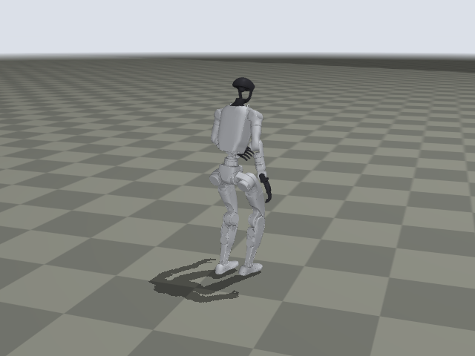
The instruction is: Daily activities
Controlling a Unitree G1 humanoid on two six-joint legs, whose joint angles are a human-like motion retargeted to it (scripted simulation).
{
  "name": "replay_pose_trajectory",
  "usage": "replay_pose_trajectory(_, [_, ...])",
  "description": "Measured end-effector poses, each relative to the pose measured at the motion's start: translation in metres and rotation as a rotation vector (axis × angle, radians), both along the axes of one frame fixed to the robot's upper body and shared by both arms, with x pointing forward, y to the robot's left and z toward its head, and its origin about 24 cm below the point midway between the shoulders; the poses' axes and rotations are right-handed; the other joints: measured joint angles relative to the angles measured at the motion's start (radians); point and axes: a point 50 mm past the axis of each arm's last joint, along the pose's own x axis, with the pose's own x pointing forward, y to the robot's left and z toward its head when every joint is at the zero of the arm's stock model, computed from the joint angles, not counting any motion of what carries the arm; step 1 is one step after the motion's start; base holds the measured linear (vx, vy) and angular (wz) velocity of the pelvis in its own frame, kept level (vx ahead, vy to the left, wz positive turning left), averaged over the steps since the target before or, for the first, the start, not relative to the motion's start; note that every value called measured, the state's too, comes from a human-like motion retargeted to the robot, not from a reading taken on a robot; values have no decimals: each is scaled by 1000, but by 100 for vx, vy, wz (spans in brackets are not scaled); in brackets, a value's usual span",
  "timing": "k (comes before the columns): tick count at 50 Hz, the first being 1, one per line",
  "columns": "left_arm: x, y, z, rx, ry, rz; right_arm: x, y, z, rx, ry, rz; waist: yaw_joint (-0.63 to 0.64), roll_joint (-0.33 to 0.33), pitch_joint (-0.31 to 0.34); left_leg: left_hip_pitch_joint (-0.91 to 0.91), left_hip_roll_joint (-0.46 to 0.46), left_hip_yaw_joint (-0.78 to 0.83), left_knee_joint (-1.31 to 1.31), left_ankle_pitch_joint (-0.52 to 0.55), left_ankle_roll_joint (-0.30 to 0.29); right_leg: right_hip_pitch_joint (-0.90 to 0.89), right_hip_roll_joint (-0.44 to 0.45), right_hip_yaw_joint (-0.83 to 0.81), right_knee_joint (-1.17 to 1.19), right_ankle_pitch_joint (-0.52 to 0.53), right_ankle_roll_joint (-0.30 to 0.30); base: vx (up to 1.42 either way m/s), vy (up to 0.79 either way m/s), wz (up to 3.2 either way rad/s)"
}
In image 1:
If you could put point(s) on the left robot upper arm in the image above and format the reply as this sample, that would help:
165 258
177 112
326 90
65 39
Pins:
215 128

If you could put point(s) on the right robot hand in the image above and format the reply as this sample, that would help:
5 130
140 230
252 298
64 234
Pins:
265 181

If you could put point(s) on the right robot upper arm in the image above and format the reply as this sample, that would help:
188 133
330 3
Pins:
256 119

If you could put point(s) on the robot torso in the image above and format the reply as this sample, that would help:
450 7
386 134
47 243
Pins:
233 136

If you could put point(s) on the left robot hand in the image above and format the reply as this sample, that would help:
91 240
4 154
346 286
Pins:
247 149

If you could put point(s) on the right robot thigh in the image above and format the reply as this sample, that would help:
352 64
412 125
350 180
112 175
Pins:
249 183

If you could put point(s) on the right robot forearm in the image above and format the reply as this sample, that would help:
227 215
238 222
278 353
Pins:
259 160

